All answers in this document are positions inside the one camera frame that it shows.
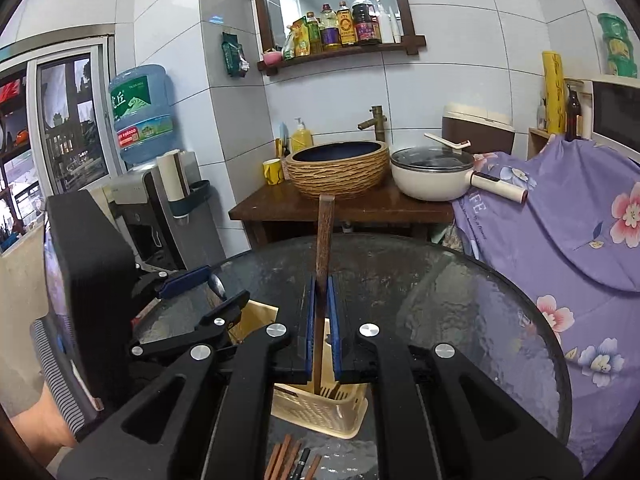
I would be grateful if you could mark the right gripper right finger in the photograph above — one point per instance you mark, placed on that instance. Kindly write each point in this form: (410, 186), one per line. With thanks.
(437, 415)

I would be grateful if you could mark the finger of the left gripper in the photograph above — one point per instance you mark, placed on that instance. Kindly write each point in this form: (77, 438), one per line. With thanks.
(181, 282)
(210, 330)

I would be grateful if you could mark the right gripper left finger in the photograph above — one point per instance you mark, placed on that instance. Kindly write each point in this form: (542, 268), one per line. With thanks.
(206, 415)

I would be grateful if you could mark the brown wooden chopstick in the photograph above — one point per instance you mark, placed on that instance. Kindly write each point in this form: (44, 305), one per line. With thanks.
(313, 468)
(290, 461)
(321, 273)
(277, 459)

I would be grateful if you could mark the water dispenser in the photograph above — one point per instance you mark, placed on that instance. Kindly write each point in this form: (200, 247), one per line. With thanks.
(164, 235)

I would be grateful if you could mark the dark wooden sink counter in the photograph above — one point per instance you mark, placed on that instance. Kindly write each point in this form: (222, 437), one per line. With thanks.
(280, 212)

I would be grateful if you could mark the black chopstick silver band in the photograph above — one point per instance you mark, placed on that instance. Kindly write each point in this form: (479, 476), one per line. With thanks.
(300, 465)

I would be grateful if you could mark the cream plastic utensil holder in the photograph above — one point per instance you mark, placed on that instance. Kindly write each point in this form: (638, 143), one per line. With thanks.
(338, 410)

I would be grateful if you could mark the yellow mug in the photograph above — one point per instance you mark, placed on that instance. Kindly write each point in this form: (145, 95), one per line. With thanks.
(272, 170)

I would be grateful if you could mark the round glass table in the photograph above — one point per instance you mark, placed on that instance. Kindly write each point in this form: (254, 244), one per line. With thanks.
(427, 294)

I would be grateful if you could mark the glass display cabinet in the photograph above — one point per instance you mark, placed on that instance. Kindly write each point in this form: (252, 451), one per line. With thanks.
(56, 127)

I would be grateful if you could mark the yellow soap bottle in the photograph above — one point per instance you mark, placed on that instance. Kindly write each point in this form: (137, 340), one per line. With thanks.
(301, 137)

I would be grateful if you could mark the blue water jug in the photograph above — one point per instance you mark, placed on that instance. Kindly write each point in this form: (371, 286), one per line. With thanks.
(142, 117)

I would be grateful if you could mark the woven pattern basin sink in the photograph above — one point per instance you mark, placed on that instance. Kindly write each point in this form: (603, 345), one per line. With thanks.
(342, 169)

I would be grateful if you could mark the purple floral cloth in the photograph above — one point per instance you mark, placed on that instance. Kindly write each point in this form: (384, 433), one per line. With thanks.
(573, 249)

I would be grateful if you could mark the green hanging packet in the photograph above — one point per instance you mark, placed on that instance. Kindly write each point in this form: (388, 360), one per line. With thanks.
(236, 64)

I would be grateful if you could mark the pink bowl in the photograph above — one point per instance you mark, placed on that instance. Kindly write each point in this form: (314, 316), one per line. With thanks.
(272, 57)

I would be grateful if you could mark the bronze faucet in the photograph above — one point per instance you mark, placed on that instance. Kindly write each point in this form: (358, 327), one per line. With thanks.
(377, 122)

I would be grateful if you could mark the white electric pot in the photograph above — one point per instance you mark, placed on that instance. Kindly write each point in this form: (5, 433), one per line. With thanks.
(444, 173)

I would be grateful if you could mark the yellow snack bag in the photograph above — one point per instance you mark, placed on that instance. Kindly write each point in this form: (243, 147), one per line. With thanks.
(300, 33)

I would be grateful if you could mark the purple label bottle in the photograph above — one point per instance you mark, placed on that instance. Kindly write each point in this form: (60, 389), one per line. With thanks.
(330, 35)

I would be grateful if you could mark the brown white trash bin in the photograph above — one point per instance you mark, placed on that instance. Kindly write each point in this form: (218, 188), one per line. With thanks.
(487, 131)

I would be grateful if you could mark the orange label sauce bottle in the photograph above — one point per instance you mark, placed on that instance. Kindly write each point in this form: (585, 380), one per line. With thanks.
(346, 26)

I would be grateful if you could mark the dark soy sauce bottle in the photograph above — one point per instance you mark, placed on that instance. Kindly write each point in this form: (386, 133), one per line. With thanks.
(365, 22)

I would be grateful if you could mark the wooden framed mirror shelf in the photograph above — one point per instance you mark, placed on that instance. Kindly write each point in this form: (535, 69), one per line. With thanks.
(275, 18)

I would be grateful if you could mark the dark glass bottle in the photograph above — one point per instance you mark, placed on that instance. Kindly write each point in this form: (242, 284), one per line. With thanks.
(573, 115)

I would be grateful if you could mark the white microwave oven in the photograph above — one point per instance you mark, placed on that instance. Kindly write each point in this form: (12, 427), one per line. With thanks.
(611, 108)

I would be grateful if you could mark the yellow roll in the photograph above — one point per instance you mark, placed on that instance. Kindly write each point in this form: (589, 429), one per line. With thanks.
(554, 86)

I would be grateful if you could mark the green stacked containers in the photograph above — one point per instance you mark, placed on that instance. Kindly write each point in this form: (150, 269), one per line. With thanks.
(618, 47)

